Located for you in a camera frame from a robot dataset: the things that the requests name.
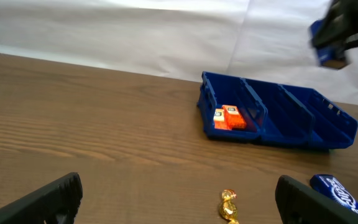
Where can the blue candy pack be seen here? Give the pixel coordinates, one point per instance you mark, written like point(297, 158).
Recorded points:
point(326, 56)
point(334, 189)

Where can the orange candy box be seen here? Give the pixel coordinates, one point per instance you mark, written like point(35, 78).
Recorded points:
point(218, 119)
point(235, 118)

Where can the blue tray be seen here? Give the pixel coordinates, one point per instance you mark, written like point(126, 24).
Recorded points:
point(291, 124)

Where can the gold candy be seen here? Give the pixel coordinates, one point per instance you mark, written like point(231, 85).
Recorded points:
point(228, 210)

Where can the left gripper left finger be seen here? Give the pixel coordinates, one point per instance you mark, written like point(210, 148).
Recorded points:
point(48, 202)

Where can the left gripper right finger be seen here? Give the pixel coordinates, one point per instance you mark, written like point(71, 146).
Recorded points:
point(303, 205)

